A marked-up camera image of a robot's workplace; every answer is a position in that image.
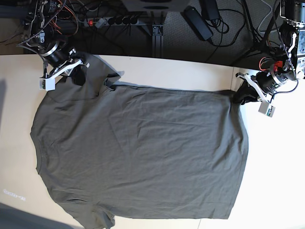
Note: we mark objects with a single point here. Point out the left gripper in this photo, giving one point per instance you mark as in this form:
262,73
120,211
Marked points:
255,88

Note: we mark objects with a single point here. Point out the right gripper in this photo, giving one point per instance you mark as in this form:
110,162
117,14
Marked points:
65,63

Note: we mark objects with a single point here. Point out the grey T-shirt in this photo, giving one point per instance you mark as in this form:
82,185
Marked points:
106,150

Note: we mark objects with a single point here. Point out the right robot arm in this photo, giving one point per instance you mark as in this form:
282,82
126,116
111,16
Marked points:
47,29

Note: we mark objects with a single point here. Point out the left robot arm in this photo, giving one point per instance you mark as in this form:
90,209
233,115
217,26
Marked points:
289,31

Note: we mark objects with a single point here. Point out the black tripod stand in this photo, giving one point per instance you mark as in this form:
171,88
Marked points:
257,35

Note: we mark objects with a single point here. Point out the grey power strip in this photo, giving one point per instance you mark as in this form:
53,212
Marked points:
111,21

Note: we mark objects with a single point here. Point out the black power adapter brick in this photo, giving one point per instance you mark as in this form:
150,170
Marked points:
198,25

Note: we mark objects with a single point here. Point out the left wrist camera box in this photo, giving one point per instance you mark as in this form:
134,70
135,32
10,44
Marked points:
267,109

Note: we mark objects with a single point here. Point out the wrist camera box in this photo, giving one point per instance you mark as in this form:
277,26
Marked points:
47,84
267,109

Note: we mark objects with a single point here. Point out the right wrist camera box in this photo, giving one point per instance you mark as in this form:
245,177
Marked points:
47,84

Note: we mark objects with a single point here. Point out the aluminium frame post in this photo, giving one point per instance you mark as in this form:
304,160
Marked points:
153,28

